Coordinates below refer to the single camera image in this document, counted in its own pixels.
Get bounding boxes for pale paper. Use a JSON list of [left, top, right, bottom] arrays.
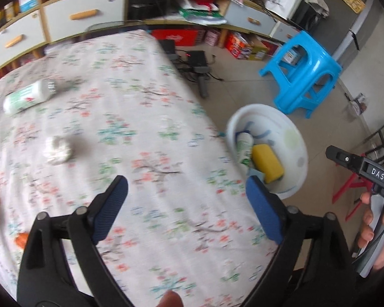
[[43, 135, 74, 166]]

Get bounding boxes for green bag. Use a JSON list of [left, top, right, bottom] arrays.
[[179, 8, 228, 26]]

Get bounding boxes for person's left hand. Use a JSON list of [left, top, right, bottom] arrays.
[[160, 289, 184, 307]]

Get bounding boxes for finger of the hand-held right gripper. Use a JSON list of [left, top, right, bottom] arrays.
[[326, 145, 367, 176]]

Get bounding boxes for white bottle with green label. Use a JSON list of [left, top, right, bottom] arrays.
[[3, 80, 57, 116]]

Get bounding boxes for black stepper pedal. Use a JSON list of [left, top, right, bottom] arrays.
[[186, 50, 208, 68], [160, 40, 176, 55]]

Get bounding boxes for white bin with blue prints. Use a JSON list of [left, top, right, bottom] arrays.
[[227, 103, 308, 199]]

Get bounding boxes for black chair frame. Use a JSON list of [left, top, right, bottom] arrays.
[[363, 109, 384, 167]]

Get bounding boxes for red cardboard box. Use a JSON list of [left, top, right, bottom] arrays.
[[150, 29, 207, 50]]

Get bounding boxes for magazine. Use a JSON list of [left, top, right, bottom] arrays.
[[352, 93, 370, 116]]

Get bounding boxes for orange peel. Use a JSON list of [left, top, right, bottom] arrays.
[[14, 232, 31, 250]]

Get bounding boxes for blue plastic stool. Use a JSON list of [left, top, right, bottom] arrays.
[[259, 30, 343, 119]]

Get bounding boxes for black box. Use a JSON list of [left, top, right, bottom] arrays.
[[128, 0, 167, 21]]

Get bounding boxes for long wooden cabinet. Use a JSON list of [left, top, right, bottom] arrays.
[[125, 0, 303, 43]]

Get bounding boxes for green and yellow sponge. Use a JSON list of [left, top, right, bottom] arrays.
[[251, 145, 285, 184]]

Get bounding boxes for white and blue carton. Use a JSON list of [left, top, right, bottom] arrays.
[[282, 46, 301, 66]]

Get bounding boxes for red boxes under cabinet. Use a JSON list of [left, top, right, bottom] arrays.
[[226, 32, 271, 61]]

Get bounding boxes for white squeeze tube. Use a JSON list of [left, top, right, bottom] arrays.
[[236, 132, 254, 170]]

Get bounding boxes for wooden shelf unit with drawers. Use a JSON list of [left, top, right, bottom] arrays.
[[0, 0, 129, 69]]

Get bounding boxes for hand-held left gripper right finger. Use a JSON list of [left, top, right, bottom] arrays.
[[241, 175, 360, 307]]

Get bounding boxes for black cable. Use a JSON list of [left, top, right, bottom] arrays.
[[352, 213, 384, 264]]

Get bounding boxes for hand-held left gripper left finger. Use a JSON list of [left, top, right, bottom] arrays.
[[17, 175, 129, 307]]

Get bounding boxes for yellow note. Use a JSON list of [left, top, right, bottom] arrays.
[[341, 0, 366, 14]]

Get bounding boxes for grey refrigerator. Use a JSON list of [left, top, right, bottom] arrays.
[[314, 0, 384, 68]]

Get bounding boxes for floral tablecloth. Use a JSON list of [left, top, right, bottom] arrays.
[[0, 29, 280, 307]]

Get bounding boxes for white and red bag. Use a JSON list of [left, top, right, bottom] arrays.
[[182, 0, 220, 12]]

